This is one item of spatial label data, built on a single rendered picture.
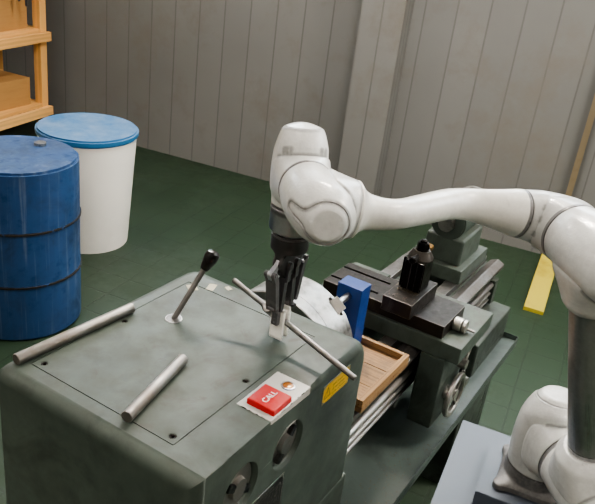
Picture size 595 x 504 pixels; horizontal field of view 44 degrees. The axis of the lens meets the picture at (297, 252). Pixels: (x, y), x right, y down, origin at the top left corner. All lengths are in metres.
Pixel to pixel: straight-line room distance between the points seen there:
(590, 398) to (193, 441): 0.81
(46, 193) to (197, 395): 2.27
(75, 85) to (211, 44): 1.45
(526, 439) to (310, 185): 0.99
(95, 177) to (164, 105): 2.06
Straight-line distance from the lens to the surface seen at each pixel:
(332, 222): 1.16
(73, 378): 1.41
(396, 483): 2.34
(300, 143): 1.31
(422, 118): 5.47
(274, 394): 1.36
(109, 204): 4.54
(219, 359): 1.46
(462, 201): 1.45
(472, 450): 2.20
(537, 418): 1.90
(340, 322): 1.79
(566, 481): 1.78
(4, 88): 6.49
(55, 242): 3.64
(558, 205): 1.53
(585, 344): 1.55
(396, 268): 2.83
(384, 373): 2.16
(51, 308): 3.79
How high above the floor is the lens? 2.08
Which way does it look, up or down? 25 degrees down
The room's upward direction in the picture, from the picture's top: 7 degrees clockwise
